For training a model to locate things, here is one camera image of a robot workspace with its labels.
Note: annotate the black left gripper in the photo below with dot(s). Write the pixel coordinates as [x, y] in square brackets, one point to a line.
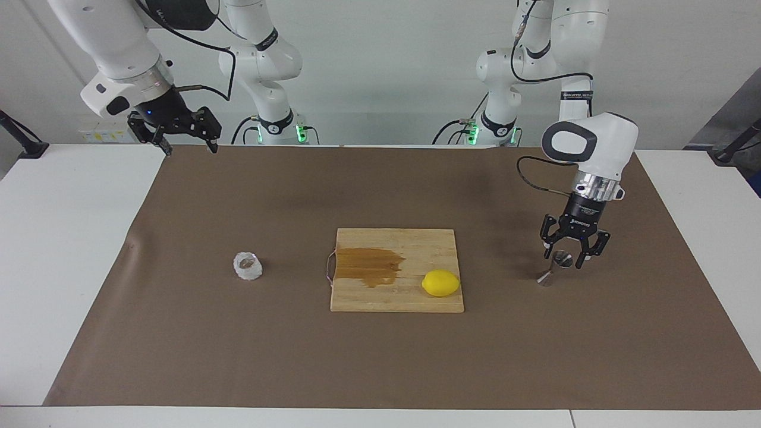
[585, 214]

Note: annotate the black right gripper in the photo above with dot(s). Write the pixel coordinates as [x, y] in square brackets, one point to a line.
[167, 113]

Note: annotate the steel double jigger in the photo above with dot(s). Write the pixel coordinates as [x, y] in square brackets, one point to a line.
[559, 261]

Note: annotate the small clear plastic cup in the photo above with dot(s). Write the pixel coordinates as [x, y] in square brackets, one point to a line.
[247, 267]

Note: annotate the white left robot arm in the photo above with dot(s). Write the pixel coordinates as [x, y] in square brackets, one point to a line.
[600, 142]

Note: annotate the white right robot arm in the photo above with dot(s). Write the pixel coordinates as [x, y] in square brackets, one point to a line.
[119, 35]

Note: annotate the yellow lemon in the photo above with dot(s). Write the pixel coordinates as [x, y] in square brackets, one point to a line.
[441, 283]

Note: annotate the wooden cutting board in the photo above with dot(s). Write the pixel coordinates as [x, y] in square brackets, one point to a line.
[410, 249]

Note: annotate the dark grey panel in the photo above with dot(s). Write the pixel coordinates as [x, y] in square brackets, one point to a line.
[731, 113]

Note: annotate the brown table mat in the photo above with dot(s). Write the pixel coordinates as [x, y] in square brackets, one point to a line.
[297, 356]

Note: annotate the white wall socket box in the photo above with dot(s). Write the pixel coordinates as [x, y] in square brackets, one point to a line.
[101, 128]

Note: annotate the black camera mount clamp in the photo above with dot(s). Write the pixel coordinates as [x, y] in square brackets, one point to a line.
[728, 153]
[27, 148]

